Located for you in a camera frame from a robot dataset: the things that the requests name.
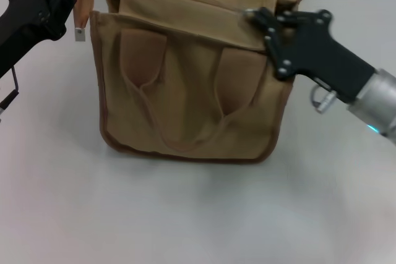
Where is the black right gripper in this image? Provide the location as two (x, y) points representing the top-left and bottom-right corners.
(251, 6), (375, 104)

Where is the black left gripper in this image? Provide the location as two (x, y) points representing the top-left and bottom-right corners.
(0, 0), (90, 77)

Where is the khaki canvas food bag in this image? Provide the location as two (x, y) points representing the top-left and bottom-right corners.
(74, 0), (306, 164)

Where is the right gripper cable with connector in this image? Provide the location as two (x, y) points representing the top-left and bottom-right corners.
(310, 82), (337, 114)

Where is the gripper cable with connector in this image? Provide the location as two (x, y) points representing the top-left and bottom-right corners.
(310, 82), (337, 114)
(0, 67), (20, 117)

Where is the left gripper cable with connector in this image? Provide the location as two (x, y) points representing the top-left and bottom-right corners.
(0, 67), (20, 117)

